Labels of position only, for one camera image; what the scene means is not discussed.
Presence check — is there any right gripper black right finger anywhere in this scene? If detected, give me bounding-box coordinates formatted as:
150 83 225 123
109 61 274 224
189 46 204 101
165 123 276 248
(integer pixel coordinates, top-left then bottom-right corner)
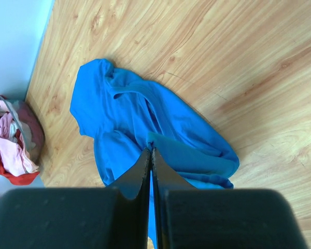
151 149 307 248

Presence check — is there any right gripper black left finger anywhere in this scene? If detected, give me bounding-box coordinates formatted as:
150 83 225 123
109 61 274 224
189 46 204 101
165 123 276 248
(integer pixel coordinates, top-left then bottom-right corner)
0 149 150 248

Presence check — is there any blue t shirt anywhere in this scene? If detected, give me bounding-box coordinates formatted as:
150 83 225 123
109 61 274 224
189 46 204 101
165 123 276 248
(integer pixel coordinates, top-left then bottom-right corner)
70 59 239 190

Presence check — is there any red t shirt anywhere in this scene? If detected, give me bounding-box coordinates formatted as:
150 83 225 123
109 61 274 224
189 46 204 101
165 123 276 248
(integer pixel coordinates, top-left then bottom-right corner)
0 95 45 186

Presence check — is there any pink t shirt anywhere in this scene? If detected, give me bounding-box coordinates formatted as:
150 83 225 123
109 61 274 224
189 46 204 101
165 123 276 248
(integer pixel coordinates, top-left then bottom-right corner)
0 114 39 176

